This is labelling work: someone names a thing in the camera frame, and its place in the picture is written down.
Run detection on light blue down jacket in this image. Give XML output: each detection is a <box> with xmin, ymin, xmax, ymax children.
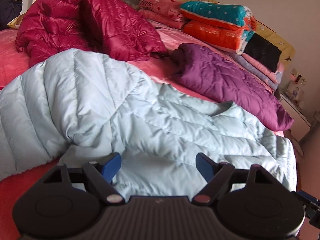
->
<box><xmin>1</xmin><ymin>49</ymin><xmax>297</xmax><ymax>198</ymax></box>

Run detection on purple down jacket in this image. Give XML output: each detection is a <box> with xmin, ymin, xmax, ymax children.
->
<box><xmin>169</xmin><ymin>43</ymin><xmax>294</xmax><ymax>132</ymax></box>

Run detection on white bedside nightstand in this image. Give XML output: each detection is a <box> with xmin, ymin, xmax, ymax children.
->
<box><xmin>278</xmin><ymin>93</ymin><xmax>311</xmax><ymax>141</ymax></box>

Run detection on pink lavender folded blankets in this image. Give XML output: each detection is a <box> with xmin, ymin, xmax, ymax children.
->
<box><xmin>226</xmin><ymin>52</ymin><xmax>285</xmax><ymax>90</ymax></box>

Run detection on framed child photo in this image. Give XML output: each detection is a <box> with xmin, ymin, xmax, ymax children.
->
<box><xmin>287</xmin><ymin>81</ymin><xmax>304</xmax><ymax>104</ymax></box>

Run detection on black cushion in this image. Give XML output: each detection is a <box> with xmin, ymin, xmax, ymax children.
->
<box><xmin>244</xmin><ymin>33</ymin><xmax>281</xmax><ymax>73</ymax></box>

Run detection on pink bed with blanket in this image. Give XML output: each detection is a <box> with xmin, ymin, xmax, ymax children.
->
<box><xmin>0</xmin><ymin>17</ymin><xmax>286</xmax><ymax>240</ymax></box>

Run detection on teal orange folded quilt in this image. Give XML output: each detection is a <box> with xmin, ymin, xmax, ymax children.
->
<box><xmin>180</xmin><ymin>1</ymin><xmax>257</xmax><ymax>55</ymax></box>

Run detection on crimson red down jacket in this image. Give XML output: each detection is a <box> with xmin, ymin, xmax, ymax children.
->
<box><xmin>15</xmin><ymin>0</ymin><xmax>168</xmax><ymax>66</ymax></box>

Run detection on pink folded quilt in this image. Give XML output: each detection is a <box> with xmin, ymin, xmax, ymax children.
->
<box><xmin>138</xmin><ymin>0</ymin><xmax>188</xmax><ymax>29</ymax></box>

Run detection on yellow patterned pillow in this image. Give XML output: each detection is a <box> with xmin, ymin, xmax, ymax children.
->
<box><xmin>7</xmin><ymin>14</ymin><xmax>25</xmax><ymax>30</ymax></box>

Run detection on person in black cap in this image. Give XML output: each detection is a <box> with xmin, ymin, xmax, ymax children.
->
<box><xmin>0</xmin><ymin>0</ymin><xmax>23</xmax><ymax>31</ymax></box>

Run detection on wall power sockets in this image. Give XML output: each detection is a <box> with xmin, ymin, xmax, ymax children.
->
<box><xmin>290</xmin><ymin>68</ymin><xmax>306</xmax><ymax>86</ymax></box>

